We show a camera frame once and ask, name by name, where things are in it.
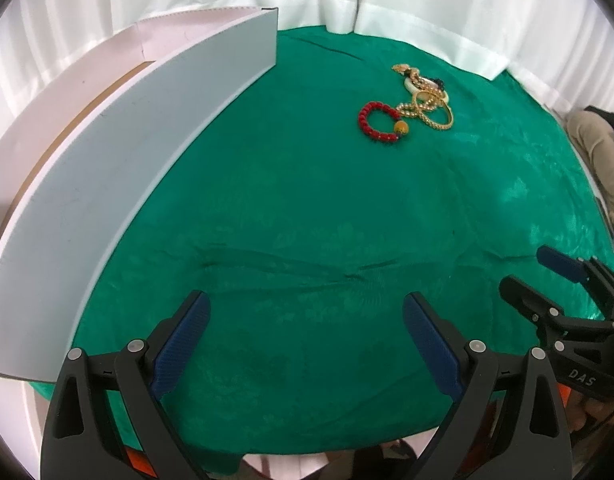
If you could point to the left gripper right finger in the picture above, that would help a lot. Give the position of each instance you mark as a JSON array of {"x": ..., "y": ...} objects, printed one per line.
[{"x": 506, "y": 420}]

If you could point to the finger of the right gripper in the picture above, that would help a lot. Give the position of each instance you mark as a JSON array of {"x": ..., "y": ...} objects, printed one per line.
[
  {"x": 564, "y": 265},
  {"x": 530, "y": 303}
]

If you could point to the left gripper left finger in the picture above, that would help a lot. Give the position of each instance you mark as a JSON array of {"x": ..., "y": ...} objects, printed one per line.
[{"x": 81, "y": 438}]

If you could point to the cream white bangle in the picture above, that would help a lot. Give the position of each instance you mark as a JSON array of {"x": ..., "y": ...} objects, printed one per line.
[{"x": 416, "y": 84}]

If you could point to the beige cushion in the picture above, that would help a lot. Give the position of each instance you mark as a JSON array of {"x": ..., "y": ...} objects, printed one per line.
[{"x": 593, "y": 138}]

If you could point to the green satin cloth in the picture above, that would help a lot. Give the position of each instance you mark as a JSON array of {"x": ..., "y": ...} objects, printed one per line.
[{"x": 308, "y": 209}]

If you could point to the white curtain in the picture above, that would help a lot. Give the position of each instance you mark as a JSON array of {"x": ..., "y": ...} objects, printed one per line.
[{"x": 562, "y": 51}]

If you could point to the white cardboard tray box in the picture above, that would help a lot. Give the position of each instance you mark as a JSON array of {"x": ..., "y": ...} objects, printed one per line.
[{"x": 71, "y": 216}]

